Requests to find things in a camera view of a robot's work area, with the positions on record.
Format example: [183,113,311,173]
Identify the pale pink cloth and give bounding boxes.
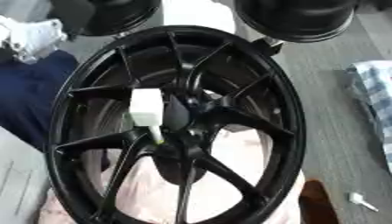
[35,125,308,224]

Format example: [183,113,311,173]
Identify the black round wheel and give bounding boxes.
[233,0,361,44]
[47,0,163,38]

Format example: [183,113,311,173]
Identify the person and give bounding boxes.
[0,49,81,152]

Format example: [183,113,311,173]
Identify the black metal bracket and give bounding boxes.
[249,37,287,57]

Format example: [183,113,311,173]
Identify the black spoked wheel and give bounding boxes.
[43,24,308,224]

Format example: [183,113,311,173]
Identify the brown wooden stand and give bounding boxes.
[298,179,340,224]

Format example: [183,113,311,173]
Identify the white pin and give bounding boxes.
[347,192,382,213]
[129,88,167,144]

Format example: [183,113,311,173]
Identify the blue white checked cloth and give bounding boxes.
[344,59,392,174]

